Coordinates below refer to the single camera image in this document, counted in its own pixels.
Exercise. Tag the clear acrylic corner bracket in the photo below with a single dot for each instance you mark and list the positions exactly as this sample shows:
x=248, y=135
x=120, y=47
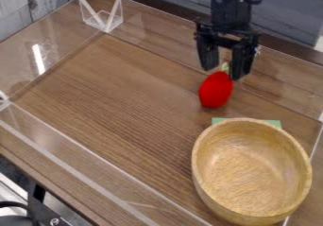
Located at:
x=103, y=20

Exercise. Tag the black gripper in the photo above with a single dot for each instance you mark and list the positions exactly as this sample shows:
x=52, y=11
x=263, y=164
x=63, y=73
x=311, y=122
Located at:
x=240, y=41

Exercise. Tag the black table leg clamp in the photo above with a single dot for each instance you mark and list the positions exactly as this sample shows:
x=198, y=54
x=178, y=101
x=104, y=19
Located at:
x=43, y=215

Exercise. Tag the clear acrylic wall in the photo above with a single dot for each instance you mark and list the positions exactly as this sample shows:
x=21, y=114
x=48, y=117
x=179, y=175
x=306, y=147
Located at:
x=282, y=78
x=108, y=196
x=31, y=51

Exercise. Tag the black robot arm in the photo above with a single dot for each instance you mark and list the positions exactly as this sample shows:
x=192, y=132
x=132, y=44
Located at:
x=231, y=14

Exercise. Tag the red plush strawberry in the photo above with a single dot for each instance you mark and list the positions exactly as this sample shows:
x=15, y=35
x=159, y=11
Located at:
x=216, y=88

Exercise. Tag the clear acrylic left wall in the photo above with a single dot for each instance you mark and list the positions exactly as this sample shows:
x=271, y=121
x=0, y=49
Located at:
x=31, y=51

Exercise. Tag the clear acrylic back wall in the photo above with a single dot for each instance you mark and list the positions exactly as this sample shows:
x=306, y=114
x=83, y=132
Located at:
x=282, y=78

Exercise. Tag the clear acrylic front wall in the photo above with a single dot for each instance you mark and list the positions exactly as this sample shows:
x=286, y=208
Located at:
x=108, y=196

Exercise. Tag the wooden bowl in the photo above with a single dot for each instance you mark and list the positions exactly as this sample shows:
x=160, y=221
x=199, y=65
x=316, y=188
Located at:
x=251, y=171

